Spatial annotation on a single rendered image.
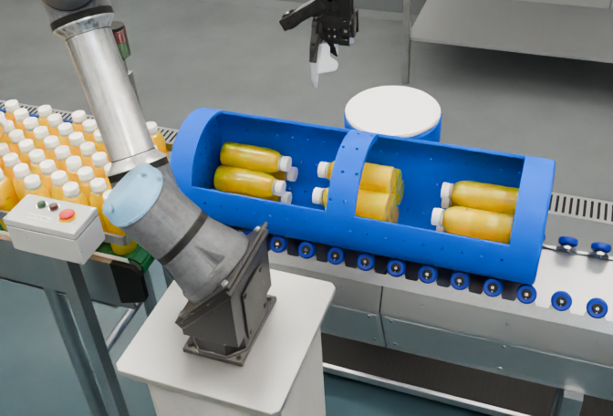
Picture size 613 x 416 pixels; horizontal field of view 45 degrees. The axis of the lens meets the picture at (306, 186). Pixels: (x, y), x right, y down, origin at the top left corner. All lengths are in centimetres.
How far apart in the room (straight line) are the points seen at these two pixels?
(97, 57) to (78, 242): 56
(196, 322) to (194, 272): 11
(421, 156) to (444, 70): 270
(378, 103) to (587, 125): 209
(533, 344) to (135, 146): 100
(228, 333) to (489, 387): 144
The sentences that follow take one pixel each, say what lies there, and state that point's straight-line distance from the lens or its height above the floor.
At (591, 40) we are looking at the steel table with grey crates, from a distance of 435.
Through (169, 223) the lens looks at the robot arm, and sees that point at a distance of 125.
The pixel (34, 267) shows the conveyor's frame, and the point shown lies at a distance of 220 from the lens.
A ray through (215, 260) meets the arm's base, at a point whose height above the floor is 135.
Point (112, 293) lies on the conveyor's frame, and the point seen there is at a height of 78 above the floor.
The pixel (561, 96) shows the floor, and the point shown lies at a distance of 438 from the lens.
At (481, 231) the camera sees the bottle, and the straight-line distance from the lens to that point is 168.
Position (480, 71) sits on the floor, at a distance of 454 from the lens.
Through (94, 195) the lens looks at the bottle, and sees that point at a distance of 197.
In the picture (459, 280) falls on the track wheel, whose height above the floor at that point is 97.
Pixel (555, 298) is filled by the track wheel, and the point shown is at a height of 97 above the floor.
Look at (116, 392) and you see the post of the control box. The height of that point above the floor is 42.
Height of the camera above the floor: 221
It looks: 38 degrees down
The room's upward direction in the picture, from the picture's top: 4 degrees counter-clockwise
